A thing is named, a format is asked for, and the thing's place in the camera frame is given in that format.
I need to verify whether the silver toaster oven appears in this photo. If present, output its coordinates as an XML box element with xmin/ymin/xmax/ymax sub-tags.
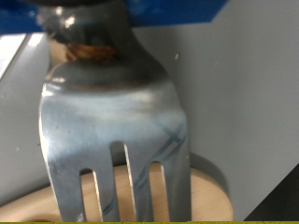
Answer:
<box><xmin>0</xmin><ymin>22</ymin><xmax>299</xmax><ymax>222</ymax></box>

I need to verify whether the metal spatula with blue block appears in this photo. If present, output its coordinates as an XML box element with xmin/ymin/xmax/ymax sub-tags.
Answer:
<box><xmin>0</xmin><ymin>0</ymin><xmax>230</xmax><ymax>222</ymax></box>

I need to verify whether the oval wooden cutting board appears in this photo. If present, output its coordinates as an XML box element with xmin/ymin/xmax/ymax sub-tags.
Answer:
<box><xmin>0</xmin><ymin>162</ymin><xmax>235</xmax><ymax>222</ymax></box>

